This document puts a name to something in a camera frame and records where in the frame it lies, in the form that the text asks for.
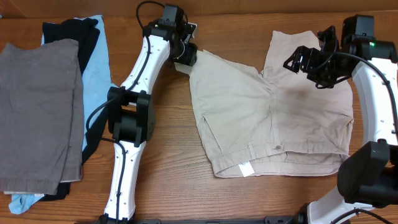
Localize light blue garment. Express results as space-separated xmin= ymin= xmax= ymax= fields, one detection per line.
xmin=9 ymin=15 xmax=115 ymax=215

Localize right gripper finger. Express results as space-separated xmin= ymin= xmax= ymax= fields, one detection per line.
xmin=283 ymin=57 xmax=306 ymax=73
xmin=284 ymin=45 xmax=310 ymax=64

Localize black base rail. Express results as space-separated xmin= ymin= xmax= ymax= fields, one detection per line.
xmin=77 ymin=215 xmax=308 ymax=224

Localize black garment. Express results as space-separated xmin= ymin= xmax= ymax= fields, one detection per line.
xmin=39 ymin=17 xmax=113 ymax=202

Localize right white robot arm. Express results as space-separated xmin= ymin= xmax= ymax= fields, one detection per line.
xmin=271 ymin=15 xmax=397 ymax=223

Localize grey shorts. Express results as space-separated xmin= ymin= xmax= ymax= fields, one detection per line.
xmin=1 ymin=39 xmax=84 ymax=194

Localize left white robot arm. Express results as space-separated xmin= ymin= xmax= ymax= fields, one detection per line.
xmin=98 ymin=4 xmax=197 ymax=223

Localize beige shorts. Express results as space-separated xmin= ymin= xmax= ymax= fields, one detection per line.
xmin=175 ymin=31 xmax=354 ymax=178

